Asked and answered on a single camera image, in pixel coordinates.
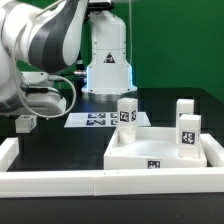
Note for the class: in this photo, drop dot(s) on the white square tabletop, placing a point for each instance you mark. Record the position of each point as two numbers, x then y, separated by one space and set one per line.
155 147

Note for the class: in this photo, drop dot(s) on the white U-shaped obstacle fence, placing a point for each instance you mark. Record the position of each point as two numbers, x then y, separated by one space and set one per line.
100 182

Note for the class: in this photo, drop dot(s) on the white fiducial marker sheet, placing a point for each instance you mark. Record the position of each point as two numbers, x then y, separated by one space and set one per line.
101 119

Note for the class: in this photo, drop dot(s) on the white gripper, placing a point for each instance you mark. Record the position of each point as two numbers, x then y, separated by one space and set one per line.
39 94

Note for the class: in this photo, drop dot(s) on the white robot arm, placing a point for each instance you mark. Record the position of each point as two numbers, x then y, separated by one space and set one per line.
37 44

